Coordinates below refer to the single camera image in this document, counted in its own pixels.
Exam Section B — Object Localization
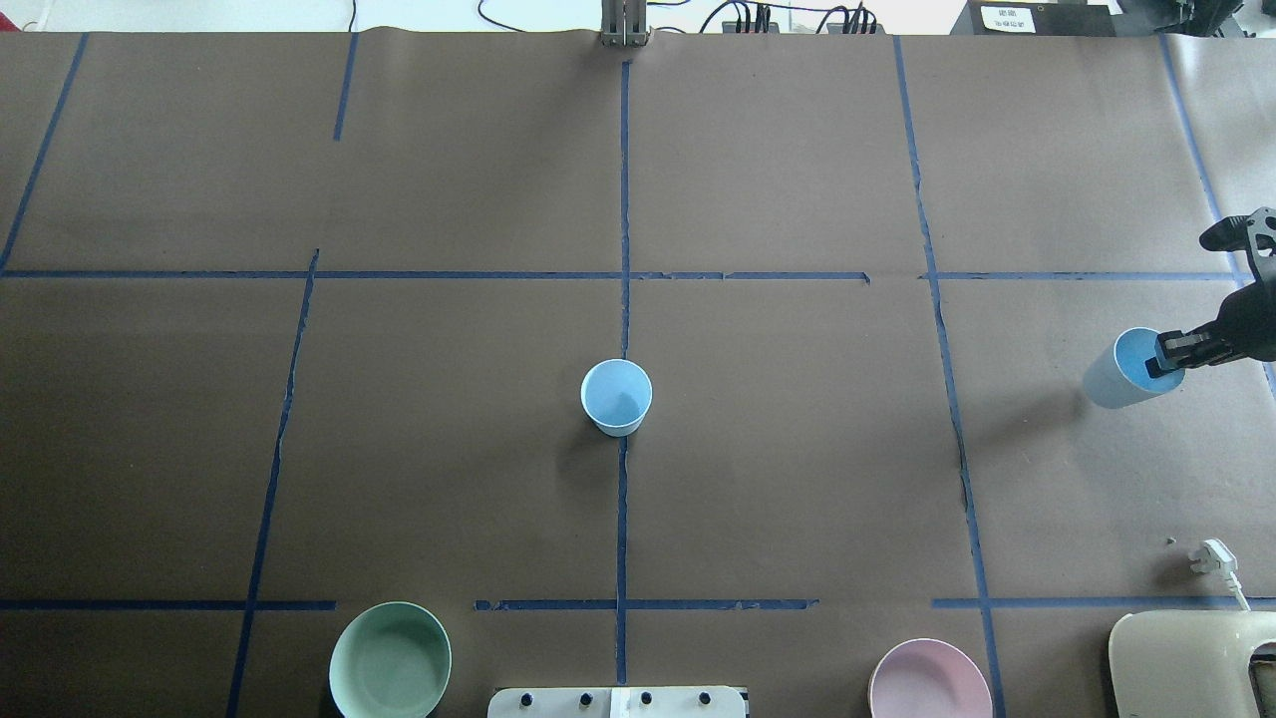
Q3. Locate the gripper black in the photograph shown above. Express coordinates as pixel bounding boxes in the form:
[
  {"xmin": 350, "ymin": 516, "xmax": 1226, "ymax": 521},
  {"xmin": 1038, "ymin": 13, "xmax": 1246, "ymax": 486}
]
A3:
[{"xmin": 1145, "ymin": 207, "xmax": 1275, "ymax": 380}]

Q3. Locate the light blue cup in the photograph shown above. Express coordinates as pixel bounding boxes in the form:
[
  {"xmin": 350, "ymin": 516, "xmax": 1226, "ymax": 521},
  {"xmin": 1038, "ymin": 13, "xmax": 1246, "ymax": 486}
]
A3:
[
  {"xmin": 581, "ymin": 358, "xmax": 653, "ymax": 437},
  {"xmin": 1082, "ymin": 326, "xmax": 1185, "ymax": 409}
]

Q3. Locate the cream toaster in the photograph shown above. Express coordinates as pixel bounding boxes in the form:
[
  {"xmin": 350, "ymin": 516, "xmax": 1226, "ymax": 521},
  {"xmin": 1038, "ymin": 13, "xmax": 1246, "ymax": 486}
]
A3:
[{"xmin": 1108, "ymin": 610, "xmax": 1275, "ymax": 717}]

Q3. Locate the black power box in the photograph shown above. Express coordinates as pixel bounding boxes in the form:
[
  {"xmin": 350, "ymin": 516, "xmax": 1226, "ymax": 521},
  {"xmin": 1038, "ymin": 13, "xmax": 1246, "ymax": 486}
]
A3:
[{"xmin": 949, "ymin": 1, "xmax": 1117, "ymax": 37}]

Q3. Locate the pink bowl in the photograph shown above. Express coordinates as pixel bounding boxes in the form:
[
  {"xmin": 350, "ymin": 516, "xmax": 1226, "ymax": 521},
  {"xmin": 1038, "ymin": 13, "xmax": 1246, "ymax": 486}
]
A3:
[{"xmin": 866, "ymin": 639, "xmax": 995, "ymax": 717}]

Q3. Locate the orange black connector block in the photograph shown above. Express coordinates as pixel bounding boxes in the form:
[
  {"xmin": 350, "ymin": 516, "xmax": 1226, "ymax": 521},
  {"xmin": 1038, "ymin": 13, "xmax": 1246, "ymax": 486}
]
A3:
[{"xmin": 701, "ymin": 1, "xmax": 887, "ymax": 36}]

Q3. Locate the mint green bowl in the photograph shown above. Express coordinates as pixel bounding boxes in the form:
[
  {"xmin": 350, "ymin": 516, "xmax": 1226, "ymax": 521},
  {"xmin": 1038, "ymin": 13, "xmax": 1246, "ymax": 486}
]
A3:
[{"xmin": 328, "ymin": 601, "xmax": 453, "ymax": 717}]

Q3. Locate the aluminium frame post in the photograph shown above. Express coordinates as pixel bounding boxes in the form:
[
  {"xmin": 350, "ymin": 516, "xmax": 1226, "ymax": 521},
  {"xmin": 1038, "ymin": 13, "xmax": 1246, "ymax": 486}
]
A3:
[{"xmin": 600, "ymin": 0, "xmax": 651, "ymax": 47}]

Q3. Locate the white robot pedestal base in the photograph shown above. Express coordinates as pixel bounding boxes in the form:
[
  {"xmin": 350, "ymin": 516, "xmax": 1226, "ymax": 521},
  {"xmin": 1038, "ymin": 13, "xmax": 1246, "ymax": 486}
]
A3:
[{"xmin": 486, "ymin": 685, "xmax": 752, "ymax": 717}]

